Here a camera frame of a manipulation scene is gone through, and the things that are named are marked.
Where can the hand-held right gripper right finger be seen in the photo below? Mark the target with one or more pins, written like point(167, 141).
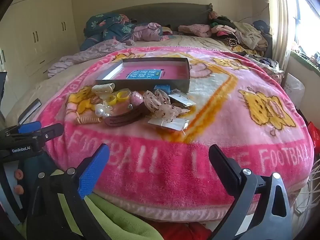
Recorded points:
point(222, 162)

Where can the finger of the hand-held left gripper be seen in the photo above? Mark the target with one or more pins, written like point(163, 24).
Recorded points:
point(28, 127)
point(51, 131)

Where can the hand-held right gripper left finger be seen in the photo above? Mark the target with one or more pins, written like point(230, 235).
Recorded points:
point(92, 172)

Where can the pearl hair clip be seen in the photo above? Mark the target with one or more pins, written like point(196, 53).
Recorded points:
point(101, 110)

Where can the cream hair claw clip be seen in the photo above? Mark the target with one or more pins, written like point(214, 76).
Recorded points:
point(102, 88)

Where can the pink fuzzy hair clip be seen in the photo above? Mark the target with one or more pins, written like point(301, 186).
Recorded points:
point(137, 98)

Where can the grey cardboard box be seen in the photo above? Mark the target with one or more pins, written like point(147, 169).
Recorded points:
point(140, 71)

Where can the clear jewelry packet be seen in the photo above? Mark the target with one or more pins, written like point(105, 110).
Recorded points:
point(167, 123)
point(183, 100)

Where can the person's left hand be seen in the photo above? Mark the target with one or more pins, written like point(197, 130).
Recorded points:
point(18, 173)

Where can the black book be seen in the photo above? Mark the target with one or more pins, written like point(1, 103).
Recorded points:
point(31, 110)

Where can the pink printed blanket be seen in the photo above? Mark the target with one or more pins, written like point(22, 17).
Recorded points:
point(200, 155)

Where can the dark teal cloth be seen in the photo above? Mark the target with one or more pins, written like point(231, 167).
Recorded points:
point(37, 165)

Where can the brown hair clip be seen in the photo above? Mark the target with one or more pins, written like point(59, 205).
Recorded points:
point(122, 121)

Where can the red cloth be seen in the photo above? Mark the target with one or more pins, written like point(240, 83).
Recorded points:
point(180, 231)

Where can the light purple sheet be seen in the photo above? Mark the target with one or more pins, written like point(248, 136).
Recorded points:
point(82, 55)

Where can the blue packet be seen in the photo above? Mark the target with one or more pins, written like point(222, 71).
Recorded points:
point(162, 88)

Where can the red bag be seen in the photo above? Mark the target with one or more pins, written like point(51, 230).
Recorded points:
point(313, 135)

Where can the cream wardrobe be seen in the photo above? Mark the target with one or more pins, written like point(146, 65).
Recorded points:
point(37, 30)

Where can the white plastic bag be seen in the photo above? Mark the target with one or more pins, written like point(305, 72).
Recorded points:
point(293, 87)

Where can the dark patterned cloth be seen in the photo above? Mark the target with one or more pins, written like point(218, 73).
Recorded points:
point(267, 63)

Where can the dark floral quilt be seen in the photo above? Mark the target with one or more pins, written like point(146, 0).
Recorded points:
point(107, 27)

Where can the bed with beige sheet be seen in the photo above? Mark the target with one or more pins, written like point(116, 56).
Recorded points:
point(187, 41)

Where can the pile of clothes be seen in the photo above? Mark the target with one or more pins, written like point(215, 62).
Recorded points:
point(245, 35)

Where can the cluttered windowsill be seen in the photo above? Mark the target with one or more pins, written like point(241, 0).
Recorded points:
point(305, 60)

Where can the pink folded clothes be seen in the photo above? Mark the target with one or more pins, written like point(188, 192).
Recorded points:
point(195, 29)

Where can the lilac garment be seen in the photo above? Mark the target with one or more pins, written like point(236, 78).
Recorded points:
point(150, 31)

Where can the cream curtain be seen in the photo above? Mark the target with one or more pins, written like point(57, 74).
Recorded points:
point(280, 30)

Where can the window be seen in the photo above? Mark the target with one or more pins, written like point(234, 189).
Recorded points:
point(310, 30)

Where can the grey headboard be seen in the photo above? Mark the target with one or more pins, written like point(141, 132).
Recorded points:
point(162, 15)

